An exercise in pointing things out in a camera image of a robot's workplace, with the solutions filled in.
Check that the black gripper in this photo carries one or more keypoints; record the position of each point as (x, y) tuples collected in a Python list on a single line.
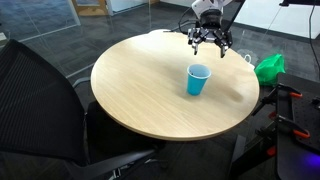
[(210, 30)]

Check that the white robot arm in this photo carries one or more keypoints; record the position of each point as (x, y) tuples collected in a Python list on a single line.
[(199, 6)]

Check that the blue plastic cup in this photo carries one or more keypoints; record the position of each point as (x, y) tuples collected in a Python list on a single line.
[(198, 74)]

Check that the green plastic bag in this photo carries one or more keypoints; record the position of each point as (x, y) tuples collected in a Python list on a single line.
[(268, 69)]

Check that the round wooden table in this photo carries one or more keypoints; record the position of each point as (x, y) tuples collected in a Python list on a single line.
[(141, 82)]

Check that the upper orange black clamp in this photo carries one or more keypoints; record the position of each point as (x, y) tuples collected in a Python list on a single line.
[(272, 96)]

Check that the orange black clamp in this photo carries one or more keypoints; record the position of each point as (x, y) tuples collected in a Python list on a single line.
[(289, 124), (272, 96)]

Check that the black perforated mounting board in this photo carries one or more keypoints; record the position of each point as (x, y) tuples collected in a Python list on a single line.
[(297, 158)]

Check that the lower orange black clamp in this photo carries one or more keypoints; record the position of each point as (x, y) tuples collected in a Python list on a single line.
[(289, 124)]

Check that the black office chair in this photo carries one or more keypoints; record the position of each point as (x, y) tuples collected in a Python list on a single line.
[(41, 115)]

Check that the black camera mount boom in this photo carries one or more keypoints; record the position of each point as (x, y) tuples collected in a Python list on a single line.
[(286, 3)]

